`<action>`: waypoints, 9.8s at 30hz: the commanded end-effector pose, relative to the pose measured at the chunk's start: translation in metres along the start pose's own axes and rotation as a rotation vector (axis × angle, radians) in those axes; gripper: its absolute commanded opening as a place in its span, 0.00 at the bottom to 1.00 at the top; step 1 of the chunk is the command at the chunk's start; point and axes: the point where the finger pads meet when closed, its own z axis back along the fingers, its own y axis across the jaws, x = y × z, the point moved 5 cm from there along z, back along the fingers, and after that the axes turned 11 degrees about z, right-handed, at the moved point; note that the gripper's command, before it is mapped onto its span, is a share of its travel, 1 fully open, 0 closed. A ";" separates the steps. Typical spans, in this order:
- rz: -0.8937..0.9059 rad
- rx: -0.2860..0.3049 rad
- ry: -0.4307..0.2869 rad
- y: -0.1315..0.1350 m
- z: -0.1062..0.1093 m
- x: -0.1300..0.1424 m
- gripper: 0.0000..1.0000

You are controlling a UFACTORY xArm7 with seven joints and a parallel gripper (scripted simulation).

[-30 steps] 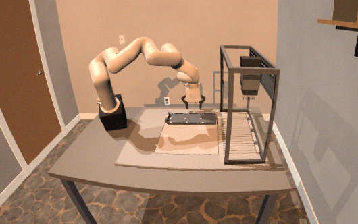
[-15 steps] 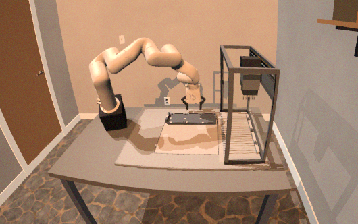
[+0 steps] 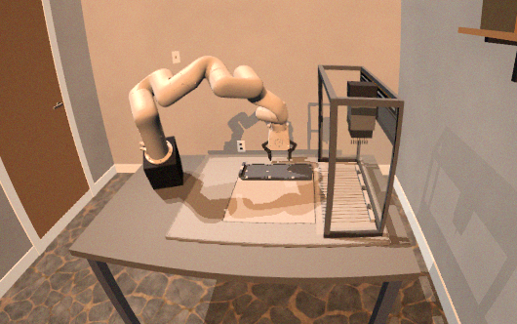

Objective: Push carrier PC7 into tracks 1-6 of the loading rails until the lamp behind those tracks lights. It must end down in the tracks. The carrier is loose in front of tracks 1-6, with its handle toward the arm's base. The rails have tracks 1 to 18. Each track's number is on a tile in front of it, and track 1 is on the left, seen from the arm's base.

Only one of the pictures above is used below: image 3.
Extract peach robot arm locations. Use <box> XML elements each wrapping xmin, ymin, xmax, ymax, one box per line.
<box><xmin>129</xmin><ymin>56</ymin><xmax>289</xmax><ymax>164</ymax></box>

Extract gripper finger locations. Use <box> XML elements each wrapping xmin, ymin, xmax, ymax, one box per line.
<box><xmin>261</xmin><ymin>141</ymin><xmax>271</xmax><ymax>161</ymax></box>
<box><xmin>288</xmin><ymin>141</ymin><xmax>297</xmax><ymax>161</ymax></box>

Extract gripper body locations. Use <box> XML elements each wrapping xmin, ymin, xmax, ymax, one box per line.
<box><xmin>268</xmin><ymin>128</ymin><xmax>290</xmax><ymax>150</ymax></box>

